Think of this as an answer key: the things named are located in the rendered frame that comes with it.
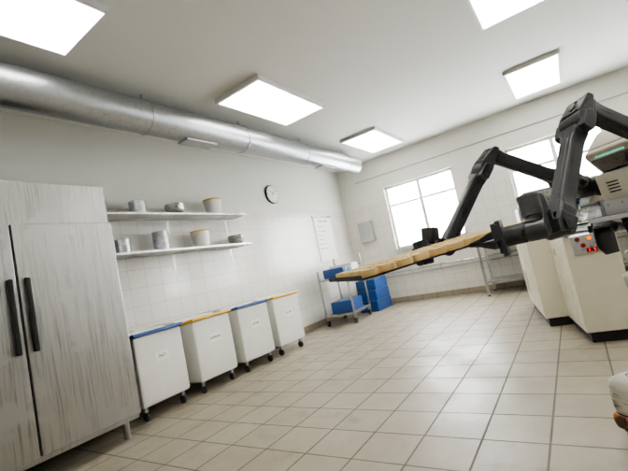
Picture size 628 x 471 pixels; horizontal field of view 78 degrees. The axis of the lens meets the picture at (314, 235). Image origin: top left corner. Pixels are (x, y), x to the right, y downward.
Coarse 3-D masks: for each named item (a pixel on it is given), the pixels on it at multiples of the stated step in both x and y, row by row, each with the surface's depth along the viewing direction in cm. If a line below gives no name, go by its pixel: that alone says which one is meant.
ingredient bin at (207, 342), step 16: (176, 320) 430; (192, 320) 390; (208, 320) 410; (224, 320) 428; (192, 336) 392; (208, 336) 405; (224, 336) 423; (192, 352) 393; (208, 352) 401; (224, 352) 418; (192, 368) 394; (208, 368) 396; (224, 368) 413
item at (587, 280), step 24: (552, 240) 350; (576, 264) 304; (600, 264) 298; (576, 288) 304; (600, 288) 298; (624, 288) 292; (576, 312) 324; (600, 312) 298; (624, 312) 292; (600, 336) 300; (624, 336) 294
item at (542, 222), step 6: (528, 216) 105; (534, 216) 105; (540, 216) 106; (546, 216) 104; (528, 222) 105; (534, 222) 104; (540, 222) 103; (546, 222) 103; (528, 228) 104; (534, 228) 103; (540, 228) 102; (546, 228) 102; (522, 234) 106; (528, 234) 104; (534, 234) 103; (540, 234) 103; (546, 234) 102; (534, 240) 105
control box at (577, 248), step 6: (588, 234) 299; (570, 240) 304; (582, 240) 300; (588, 240) 298; (594, 240) 297; (576, 246) 301; (588, 246) 298; (594, 246) 297; (576, 252) 301; (582, 252) 300
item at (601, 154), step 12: (600, 132) 161; (600, 144) 155; (612, 144) 148; (624, 144) 144; (588, 156) 159; (600, 156) 155; (612, 156) 152; (624, 156) 148; (600, 168) 160; (612, 168) 157
